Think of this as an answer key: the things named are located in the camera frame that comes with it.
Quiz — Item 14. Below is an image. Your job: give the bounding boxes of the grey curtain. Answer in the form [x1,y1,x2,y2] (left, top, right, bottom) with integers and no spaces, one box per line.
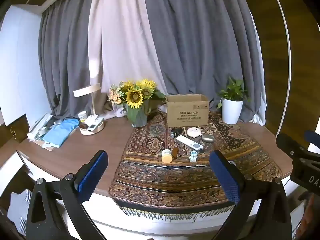
[141,0,266,126]
[38,0,107,120]

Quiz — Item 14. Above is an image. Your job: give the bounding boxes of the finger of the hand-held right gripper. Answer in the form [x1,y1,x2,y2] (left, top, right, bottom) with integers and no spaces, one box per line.
[276,133,308,159]
[304,130,320,145]

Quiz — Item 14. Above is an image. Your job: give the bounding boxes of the sunflower bouquet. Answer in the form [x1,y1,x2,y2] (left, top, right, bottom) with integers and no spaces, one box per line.
[108,79,167,120]

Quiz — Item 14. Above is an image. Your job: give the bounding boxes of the small yellow-lidded jar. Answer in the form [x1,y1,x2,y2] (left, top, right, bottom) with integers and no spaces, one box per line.
[161,149,174,163]

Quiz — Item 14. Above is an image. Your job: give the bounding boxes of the white remote control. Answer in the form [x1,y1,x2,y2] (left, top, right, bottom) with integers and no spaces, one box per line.
[176,135,203,151]

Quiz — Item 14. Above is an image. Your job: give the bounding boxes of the stack of white papers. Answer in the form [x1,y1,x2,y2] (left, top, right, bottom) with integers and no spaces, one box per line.
[27,113,54,141]

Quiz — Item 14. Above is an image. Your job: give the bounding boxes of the patterned table runner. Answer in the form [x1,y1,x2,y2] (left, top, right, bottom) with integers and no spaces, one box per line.
[109,111,283,223]

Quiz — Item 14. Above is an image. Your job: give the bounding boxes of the white plant pot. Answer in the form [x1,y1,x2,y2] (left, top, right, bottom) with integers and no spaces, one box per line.
[221,99,244,125]

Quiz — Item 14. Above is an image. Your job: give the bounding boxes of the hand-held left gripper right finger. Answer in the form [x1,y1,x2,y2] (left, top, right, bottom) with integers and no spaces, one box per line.
[209,150,293,240]

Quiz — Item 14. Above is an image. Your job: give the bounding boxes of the white cabinet door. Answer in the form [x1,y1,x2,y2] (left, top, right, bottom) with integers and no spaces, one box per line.
[0,5,46,126]

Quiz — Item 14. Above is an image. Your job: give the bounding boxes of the pale curtain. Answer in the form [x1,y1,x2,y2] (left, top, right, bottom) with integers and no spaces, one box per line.
[87,0,172,120]

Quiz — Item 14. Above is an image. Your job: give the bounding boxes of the small white remote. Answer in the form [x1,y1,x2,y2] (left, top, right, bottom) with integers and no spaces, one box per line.
[87,117,104,131]

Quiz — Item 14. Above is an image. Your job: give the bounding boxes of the white striped cloth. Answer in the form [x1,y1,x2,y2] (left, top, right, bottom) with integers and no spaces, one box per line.
[7,189,33,236]

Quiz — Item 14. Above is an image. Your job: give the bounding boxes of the green potted plant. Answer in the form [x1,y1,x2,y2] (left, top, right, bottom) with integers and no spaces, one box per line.
[216,76,250,109]

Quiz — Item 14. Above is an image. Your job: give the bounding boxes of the blue cloth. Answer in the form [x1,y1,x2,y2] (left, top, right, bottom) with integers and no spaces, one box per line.
[42,119,80,148]

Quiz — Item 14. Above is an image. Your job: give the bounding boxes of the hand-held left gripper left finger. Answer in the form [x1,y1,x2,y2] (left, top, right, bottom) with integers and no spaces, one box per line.
[26,150,109,240]

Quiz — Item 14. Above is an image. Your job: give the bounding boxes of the cardboard box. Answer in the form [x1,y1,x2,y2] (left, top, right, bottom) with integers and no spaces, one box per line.
[166,94,210,128]

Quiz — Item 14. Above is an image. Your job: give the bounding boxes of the white desk lamp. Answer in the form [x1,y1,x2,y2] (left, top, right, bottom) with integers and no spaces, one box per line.
[73,83,105,136]

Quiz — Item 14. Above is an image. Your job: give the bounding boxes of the grey flower vase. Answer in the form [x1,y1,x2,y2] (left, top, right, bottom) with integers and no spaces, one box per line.
[127,100,150,128]

